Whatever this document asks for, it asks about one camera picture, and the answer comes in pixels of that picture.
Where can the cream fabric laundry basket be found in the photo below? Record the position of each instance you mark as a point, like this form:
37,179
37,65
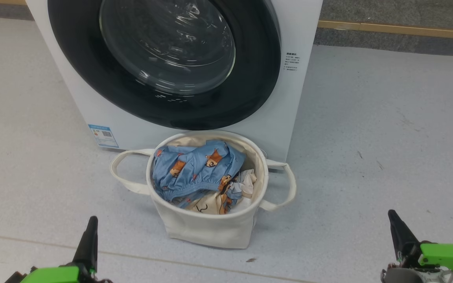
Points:
207,232

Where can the blue bear-print garment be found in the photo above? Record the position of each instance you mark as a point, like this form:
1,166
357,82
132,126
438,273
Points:
191,169

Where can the blue energy label sticker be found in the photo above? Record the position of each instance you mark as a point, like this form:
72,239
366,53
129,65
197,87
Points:
103,136

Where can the small printed text label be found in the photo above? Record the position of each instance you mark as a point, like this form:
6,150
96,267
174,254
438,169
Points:
291,61

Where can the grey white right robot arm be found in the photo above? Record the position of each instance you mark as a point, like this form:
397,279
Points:
407,276

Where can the black round glass washer door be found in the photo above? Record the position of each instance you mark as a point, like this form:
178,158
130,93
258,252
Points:
250,78

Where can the white Hisense washing machine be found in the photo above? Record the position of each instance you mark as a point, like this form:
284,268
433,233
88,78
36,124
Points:
297,31

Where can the wooden baseboard strip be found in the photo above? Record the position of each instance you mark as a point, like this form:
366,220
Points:
407,30

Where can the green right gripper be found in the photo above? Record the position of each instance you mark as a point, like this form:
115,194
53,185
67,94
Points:
450,257

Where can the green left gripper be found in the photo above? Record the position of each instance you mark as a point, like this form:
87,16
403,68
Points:
53,275

